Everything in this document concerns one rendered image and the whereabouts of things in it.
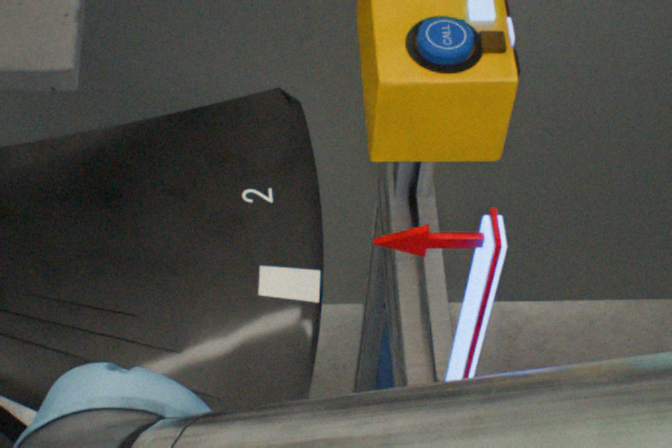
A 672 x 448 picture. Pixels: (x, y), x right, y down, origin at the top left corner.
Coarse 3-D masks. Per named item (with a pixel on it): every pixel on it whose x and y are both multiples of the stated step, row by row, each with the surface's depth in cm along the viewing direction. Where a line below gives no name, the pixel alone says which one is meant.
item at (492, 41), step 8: (480, 32) 92; (488, 32) 92; (496, 32) 92; (480, 40) 92; (488, 40) 92; (496, 40) 92; (504, 40) 92; (480, 48) 92; (488, 48) 92; (496, 48) 92; (504, 48) 92
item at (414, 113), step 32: (384, 0) 95; (416, 0) 95; (448, 0) 95; (384, 32) 93; (416, 32) 93; (384, 64) 91; (416, 64) 91; (480, 64) 91; (512, 64) 92; (384, 96) 91; (416, 96) 91; (448, 96) 91; (480, 96) 92; (512, 96) 92; (384, 128) 94; (416, 128) 94; (448, 128) 94; (480, 128) 94; (384, 160) 97; (416, 160) 97; (448, 160) 97; (480, 160) 97
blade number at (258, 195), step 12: (240, 180) 70; (252, 180) 70; (264, 180) 70; (276, 180) 70; (240, 192) 70; (252, 192) 70; (264, 192) 70; (276, 192) 70; (240, 204) 69; (252, 204) 70; (264, 204) 70; (276, 204) 70
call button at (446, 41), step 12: (432, 24) 92; (444, 24) 92; (456, 24) 92; (420, 36) 91; (432, 36) 91; (444, 36) 91; (456, 36) 91; (468, 36) 92; (420, 48) 91; (432, 48) 91; (444, 48) 91; (456, 48) 91; (468, 48) 91; (432, 60) 91; (444, 60) 91; (456, 60) 91
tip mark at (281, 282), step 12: (264, 276) 68; (276, 276) 68; (288, 276) 68; (300, 276) 69; (312, 276) 69; (264, 288) 68; (276, 288) 68; (288, 288) 68; (300, 288) 68; (312, 288) 69; (312, 300) 68
